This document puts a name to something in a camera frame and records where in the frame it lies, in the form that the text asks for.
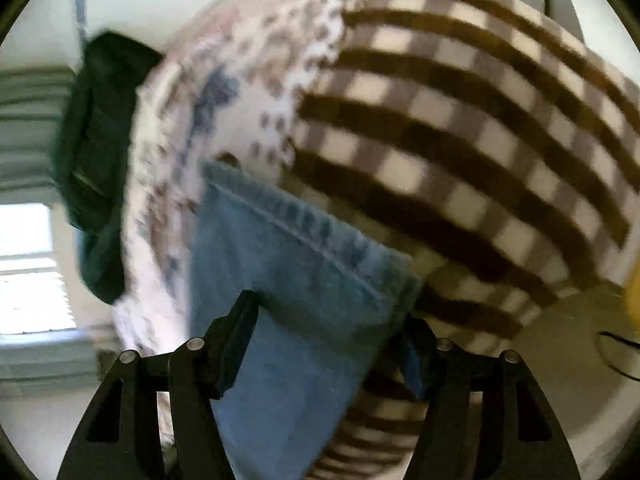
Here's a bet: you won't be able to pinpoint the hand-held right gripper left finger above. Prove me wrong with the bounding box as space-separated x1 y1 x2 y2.
56 289 261 480

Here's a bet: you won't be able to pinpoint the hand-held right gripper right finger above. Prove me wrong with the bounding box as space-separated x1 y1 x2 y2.
397 312 583 480

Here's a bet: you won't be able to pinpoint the blue denim pants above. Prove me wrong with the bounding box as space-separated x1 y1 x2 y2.
187 161 426 480

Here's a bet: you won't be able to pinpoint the brown checkered blanket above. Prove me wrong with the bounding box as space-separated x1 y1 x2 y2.
280 0 640 480

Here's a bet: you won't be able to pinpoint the window with blinds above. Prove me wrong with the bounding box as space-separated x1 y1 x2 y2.
0 202 78 336

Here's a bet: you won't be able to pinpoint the dark green cloth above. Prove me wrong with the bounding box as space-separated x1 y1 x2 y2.
50 30 166 306

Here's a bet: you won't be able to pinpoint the floral printed bedsheet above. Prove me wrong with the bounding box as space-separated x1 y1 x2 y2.
112 0 481 461

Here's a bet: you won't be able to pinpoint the black cable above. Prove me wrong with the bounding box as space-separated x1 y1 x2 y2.
595 330 640 383

